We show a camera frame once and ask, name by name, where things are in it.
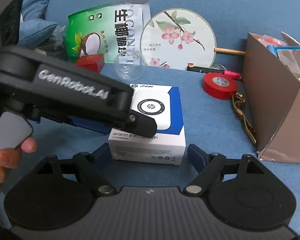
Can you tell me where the green coconut snack bag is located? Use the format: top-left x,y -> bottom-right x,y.
67,0 -> 152,65

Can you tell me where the cardboard box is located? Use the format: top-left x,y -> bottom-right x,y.
241,31 -> 300,164

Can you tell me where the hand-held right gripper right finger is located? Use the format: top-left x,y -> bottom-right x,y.
184,144 -> 264,197

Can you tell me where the small red box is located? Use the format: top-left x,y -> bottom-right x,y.
75,54 -> 105,74

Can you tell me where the blue pillow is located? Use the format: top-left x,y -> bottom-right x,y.
19,0 -> 59,47

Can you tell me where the round floral hand fan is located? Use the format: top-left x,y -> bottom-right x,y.
140,9 -> 246,70

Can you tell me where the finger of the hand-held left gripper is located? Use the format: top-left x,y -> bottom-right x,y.
126,109 -> 157,137
70,118 -> 112,134

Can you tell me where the clear plastic cup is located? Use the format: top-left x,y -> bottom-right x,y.
114,51 -> 147,82

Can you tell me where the red package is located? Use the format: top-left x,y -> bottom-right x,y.
259,35 -> 287,46

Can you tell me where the black marker with pink cap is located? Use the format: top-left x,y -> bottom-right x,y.
187,65 -> 241,80

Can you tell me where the blue sofa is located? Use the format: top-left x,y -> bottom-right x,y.
0,0 -> 300,233

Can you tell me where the gold mesh-band watch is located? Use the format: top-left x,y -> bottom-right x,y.
231,92 -> 257,145

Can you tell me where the blue plastic item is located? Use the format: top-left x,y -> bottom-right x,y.
266,44 -> 300,55

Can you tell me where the person's left hand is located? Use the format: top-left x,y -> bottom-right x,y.
0,137 -> 37,196

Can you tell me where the clear plastic bag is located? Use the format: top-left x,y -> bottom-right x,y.
277,47 -> 300,80

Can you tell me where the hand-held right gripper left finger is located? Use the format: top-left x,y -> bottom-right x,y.
37,142 -> 117,197

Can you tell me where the white printer box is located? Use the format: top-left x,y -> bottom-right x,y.
108,84 -> 186,166

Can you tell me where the red tape roll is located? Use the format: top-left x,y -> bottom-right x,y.
202,72 -> 238,100

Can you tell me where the dark plastic bag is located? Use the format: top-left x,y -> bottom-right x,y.
36,26 -> 68,61

